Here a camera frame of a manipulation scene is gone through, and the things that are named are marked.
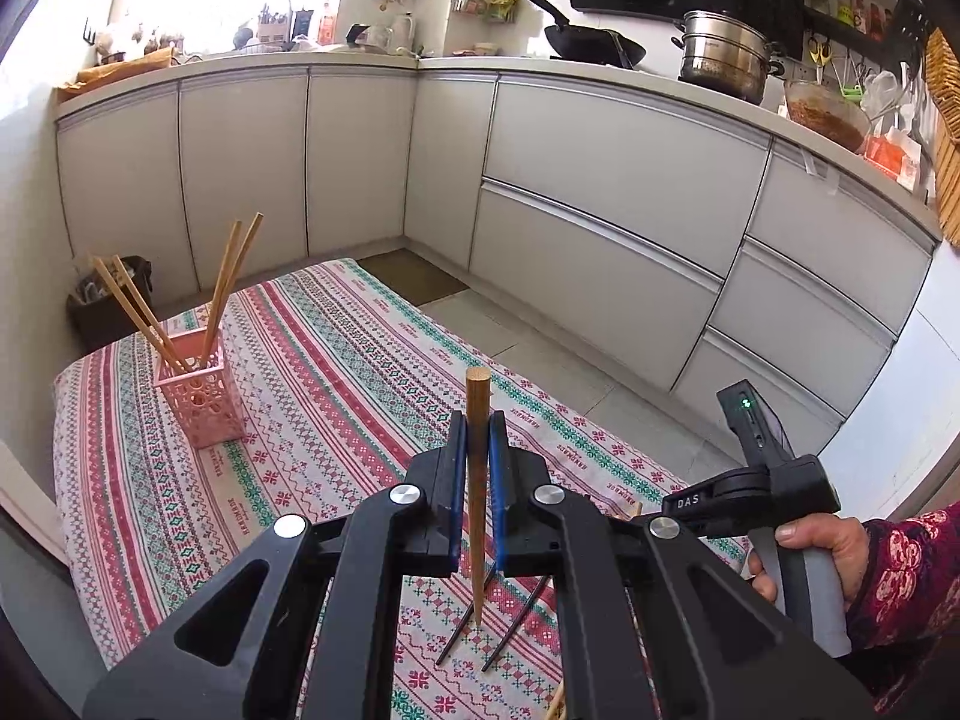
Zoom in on wooden chopstick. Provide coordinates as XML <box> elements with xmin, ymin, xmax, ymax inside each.
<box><xmin>466</xmin><ymin>367</ymin><xmax>491</xmax><ymax>631</ymax></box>
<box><xmin>199</xmin><ymin>220</ymin><xmax>241</xmax><ymax>369</ymax></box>
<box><xmin>112</xmin><ymin>255</ymin><xmax>187</xmax><ymax>374</ymax></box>
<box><xmin>89</xmin><ymin>255</ymin><xmax>178</xmax><ymax>374</ymax></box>
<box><xmin>217</xmin><ymin>211</ymin><xmax>263</xmax><ymax>333</ymax></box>
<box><xmin>544</xmin><ymin>683</ymin><xmax>566</xmax><ymax>720</ymax></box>

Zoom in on black gold-tipped chopstick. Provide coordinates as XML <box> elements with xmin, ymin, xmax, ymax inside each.
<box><xmin>434</xmin><ymin>567</ymin><xmax>496</xmax><ymax>667</ymax></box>

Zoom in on floral sleeve right forearm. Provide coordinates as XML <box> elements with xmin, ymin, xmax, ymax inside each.
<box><xmin>846</xmin><ymin>504</ymin><xmax>958</xmax><ymax>717</ymax></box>

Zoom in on person's right hand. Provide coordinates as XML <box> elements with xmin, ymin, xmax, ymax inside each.
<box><xmin>775</xmin><ymin>514</ymin><xmax>871</xmax><ymax>606</ymax></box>

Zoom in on striped patterned tablecloth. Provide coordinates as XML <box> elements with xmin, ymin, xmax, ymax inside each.
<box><xmin>52</xmin><ymin>257</ymin><xmax>755</xmax><ymax>720</ymax></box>

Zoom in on pink perforated utensil holder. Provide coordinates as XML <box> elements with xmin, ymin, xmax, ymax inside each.
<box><xmin>155</xmin><ymin>346</ymin><xmax>244</xmax><ymax>449</ymax></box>

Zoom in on brown floor mat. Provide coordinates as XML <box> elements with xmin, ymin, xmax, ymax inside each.
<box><xmin>358</xmin><ymin>249</ymin><xmax>467</xmax><ymax>305</ymax></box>

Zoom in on dark trash bin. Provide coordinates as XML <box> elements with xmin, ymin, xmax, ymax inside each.
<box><xmin>65</xmin><ymin>255</ymin><xmax>153</xmax><ymax>353</ymax></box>

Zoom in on glass bowl of food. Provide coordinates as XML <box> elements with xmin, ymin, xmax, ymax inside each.
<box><xmin>784</xmin><ymin>80</ymin><xmax>871</xmax><ymax>153</ymax></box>

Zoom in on stainless steel steamer pot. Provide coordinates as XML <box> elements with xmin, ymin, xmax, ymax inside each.
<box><xmin>670</xmin><ymin>10</ymin><xmax>784</xmax><ymax>106</ymax></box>

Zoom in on black wok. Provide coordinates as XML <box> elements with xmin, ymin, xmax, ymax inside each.
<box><xmin>529</xmin><ymin>0</ymin><xmax>646</xmax><ymax>70</ymax></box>

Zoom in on yellow cloth on counter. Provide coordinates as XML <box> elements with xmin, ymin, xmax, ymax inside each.
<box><xmin>55</xmin><ymin>47</ymin><xmax>174</xmax><ymax>103</ymax></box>

